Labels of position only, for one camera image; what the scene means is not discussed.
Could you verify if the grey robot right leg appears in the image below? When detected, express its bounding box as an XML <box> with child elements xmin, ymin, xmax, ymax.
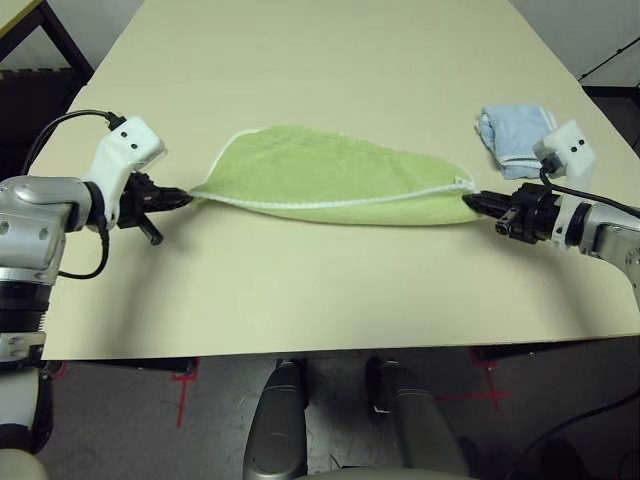
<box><xmin>367</xmin><ymin>355</ymin><xmax>471</xmax><ymax>480</ymax></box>

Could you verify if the black camera cable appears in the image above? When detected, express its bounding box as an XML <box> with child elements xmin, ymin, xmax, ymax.
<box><xmin>537</xmin><ymin>159</ymin><xmax>640</xmax><ymax>219</ymax></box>
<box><xmin>24</xmin><ymin>109</ymin><xmax>126</xmax><ymax>176</ymax></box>

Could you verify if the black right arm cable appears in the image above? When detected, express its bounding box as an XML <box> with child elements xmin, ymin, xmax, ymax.
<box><xmin>519</xmin><ymin>394</ymin><xmax>640</xmax><ymax>480</ymax></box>

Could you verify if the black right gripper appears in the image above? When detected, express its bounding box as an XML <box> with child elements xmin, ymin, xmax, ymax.
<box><xmin>462</xmin><ymin>182</ymin><xmax>561</xmax><ymax>246</ymax></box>

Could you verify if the black right camera cable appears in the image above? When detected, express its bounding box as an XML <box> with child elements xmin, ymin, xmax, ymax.
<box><xmin>537</xmin><ymin>159</ymin><xmax>640</xmax><ymax>219</ymax></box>

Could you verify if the black tripod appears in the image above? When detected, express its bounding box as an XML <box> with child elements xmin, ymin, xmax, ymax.
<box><xmin>579</xmin><ymin>37</ymin><xmax>640</xmax><ymax>89</ymax></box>

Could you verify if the folded light blue towel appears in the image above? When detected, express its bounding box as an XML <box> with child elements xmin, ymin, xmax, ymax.
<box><xmin>473</xmin><ymin>103</ymin><xmax>559</xmax><ymax>181</ymax></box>

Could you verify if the side table with black legs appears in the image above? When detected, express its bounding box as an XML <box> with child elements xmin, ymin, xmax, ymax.
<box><xmin>0</xmin><ymin>0</ymin><xmax>96</xmax><ymax>76</ymax></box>

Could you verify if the black low platform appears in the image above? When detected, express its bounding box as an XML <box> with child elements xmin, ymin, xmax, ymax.
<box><xmin>582</xmin><ymin>82</ymin><xmax>640</xmax><ymax>151</ymax></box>

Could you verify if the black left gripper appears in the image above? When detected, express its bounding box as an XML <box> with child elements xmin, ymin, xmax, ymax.
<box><xmin>117</xmin><ymin>172</ymin><xmax>194</xmax><ymax>247</ymax></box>

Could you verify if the black foam floor mat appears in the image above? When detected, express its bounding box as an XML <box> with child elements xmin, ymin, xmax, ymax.
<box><xmin>0</xmin><ymin>67</ymin><xmax>94</xmax><ymax>181</ymax></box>

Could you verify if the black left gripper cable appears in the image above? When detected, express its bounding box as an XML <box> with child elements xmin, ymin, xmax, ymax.
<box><xmin>57</xmin><ymin>219</ymin><xmax>111</xmax><ymax>280</ymax></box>

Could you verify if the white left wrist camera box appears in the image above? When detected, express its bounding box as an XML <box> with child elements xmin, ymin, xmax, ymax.
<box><xmin>82</xmin><ymin>115</ymin><xmax>166</xmax><ymax>229</ymax></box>

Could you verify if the green towel with white trim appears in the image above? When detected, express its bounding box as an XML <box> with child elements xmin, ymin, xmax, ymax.
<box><xmin>188</xmin><ymin>124</ymin><xmax>489</xmax><ymax>227</ymax></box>

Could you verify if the black left camera cable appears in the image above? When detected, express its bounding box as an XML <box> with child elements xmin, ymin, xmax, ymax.
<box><xmin>24</xmin><ymin>109</ymin><xmax>126</xmax><ymax>176</ymax></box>

